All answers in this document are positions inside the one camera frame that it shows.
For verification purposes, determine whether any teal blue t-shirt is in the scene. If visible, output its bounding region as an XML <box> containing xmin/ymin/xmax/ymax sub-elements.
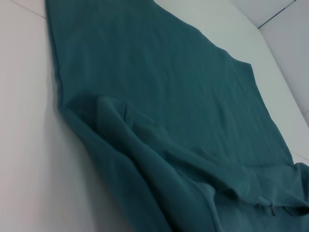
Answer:
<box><xmin>45</xmin><ymin>0</ymin><xmax>309</xmax><ymax>232</ymax></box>

